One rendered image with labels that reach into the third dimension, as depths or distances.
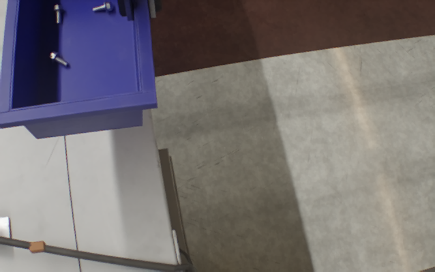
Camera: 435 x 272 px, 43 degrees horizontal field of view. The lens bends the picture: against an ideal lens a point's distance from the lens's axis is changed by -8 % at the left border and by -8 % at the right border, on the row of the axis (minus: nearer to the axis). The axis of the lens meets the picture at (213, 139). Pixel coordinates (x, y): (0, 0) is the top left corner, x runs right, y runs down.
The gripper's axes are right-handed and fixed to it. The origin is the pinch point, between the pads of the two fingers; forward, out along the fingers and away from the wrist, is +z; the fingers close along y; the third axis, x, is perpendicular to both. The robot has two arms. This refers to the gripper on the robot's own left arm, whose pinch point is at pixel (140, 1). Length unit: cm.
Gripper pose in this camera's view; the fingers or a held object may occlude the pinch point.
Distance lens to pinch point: 59.0
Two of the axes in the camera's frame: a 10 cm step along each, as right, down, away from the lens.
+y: -9.9, 1.2, -0.6
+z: 0.0, 4.3, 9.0
